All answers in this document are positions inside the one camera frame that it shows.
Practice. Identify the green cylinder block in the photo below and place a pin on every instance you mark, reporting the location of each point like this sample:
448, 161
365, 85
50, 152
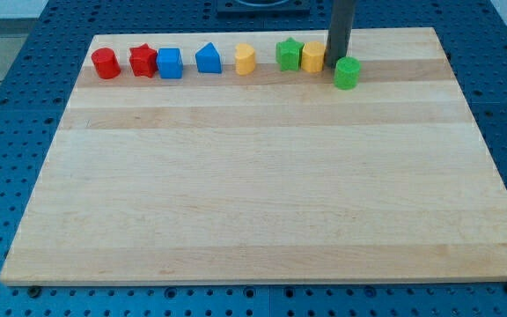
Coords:
346, 73

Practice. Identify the wooden board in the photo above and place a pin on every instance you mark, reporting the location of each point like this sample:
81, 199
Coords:
275, 177

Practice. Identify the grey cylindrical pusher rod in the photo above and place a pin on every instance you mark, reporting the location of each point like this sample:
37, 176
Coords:
339, 31

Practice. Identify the red star block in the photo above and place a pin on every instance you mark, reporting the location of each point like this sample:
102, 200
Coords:
143, 61

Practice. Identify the blue cube block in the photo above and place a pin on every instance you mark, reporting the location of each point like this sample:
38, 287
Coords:
169, 62

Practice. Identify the green star block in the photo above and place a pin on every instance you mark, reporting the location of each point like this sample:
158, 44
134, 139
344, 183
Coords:
288, 54

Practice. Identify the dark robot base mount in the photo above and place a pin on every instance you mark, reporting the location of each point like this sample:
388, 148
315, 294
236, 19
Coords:
263, 7

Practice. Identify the blue triangle block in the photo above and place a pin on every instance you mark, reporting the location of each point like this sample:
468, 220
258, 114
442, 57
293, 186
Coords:
208, 59

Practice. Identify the yellow crescent block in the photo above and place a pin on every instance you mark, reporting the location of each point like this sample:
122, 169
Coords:
245, 59

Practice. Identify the red cylinder block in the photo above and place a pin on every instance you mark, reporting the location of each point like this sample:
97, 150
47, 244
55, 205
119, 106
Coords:
105, 63

